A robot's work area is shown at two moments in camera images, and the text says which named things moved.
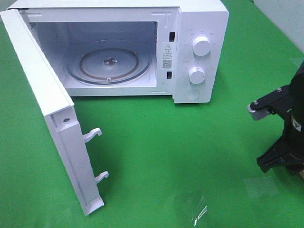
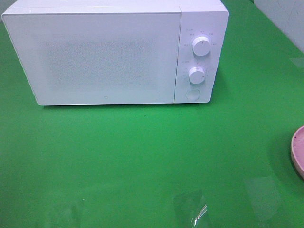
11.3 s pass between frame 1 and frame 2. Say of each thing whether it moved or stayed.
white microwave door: moved
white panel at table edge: stayed
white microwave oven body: stayed
